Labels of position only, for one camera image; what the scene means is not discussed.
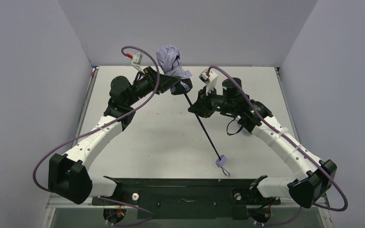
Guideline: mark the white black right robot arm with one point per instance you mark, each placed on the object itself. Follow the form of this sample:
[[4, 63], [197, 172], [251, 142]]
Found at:
[[312, 175]]

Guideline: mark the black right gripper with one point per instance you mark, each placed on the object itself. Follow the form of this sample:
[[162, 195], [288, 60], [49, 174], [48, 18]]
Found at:
[[202, 105]]

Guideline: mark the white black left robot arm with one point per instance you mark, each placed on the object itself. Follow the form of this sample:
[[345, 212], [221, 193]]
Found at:
[[68, 174]]

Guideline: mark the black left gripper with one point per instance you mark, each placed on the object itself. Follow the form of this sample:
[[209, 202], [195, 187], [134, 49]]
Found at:
[[163, 83]]

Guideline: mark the aluminium front frame rail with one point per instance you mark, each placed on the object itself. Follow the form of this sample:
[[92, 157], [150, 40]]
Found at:
[[56, 201]]

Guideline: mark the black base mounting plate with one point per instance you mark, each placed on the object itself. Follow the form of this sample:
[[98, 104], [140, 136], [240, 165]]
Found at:
[[237, 200]]

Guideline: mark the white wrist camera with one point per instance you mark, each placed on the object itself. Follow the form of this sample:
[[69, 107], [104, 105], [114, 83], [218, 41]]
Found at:
[[210, 79], [136, 61]]

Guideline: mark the lavender folding umbrella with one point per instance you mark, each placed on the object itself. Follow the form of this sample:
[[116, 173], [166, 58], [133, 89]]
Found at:
[[169, 59]]

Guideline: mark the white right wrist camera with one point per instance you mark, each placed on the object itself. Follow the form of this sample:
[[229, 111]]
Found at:
[[210, 79]]

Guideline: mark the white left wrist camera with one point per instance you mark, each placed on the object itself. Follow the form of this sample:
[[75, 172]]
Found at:
[[136, 61]]

